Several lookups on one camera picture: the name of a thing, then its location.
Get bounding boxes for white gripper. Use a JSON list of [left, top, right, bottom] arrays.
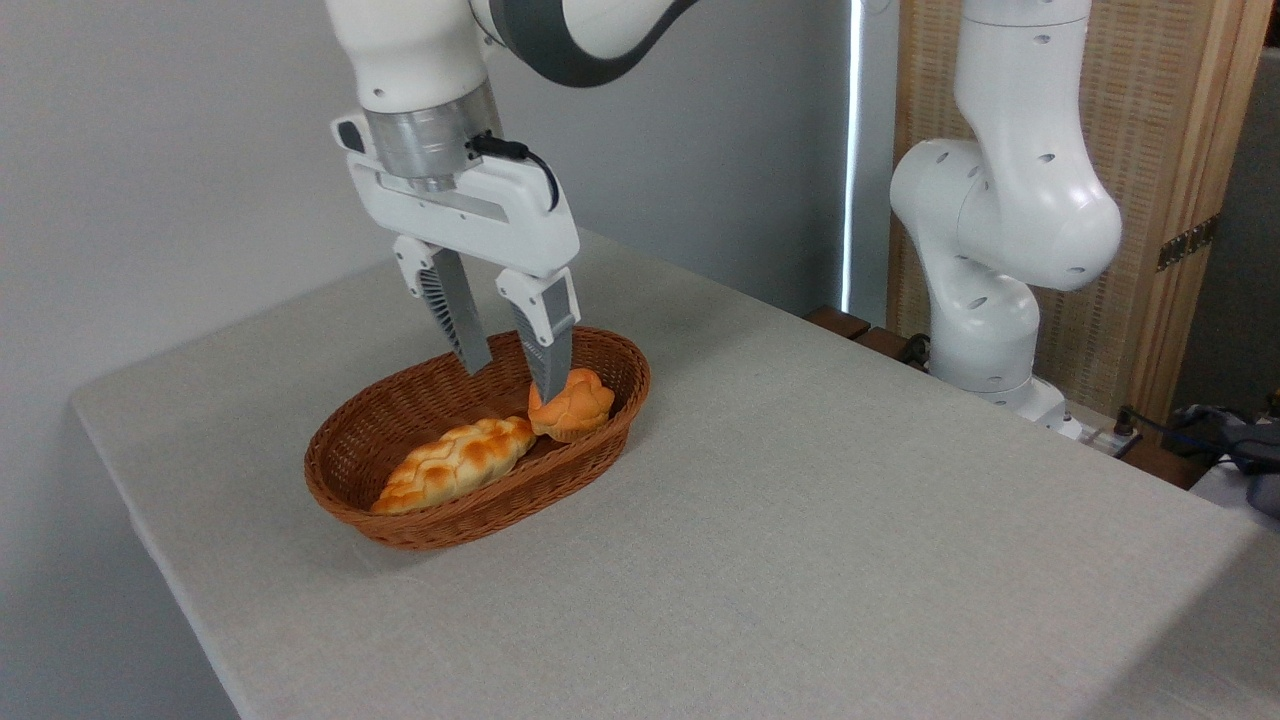
[[331, 113, 582, 404]]

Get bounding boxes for round knotted bread roll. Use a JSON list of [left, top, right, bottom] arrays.
[[527, 368, 617, 444]]

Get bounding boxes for brown oval wicker basket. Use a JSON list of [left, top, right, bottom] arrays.
[[303, 326, 652, 552]]

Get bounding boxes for long braided bread loaf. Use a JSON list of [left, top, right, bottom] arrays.
[[370, 415, 538, 515]]

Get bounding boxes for grey linen tablecloth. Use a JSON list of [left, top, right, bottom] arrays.
[[70, 225, 1280, 720]]

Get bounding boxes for metal screen hinge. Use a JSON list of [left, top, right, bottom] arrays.
[[1157, 214, 1221, 273]]

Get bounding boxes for dark grey blue bundle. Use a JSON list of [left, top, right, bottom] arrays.
[[1170, 403, 1280, 518]]

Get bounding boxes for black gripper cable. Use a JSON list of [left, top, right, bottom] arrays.
[[467, 132, 561, 213]]

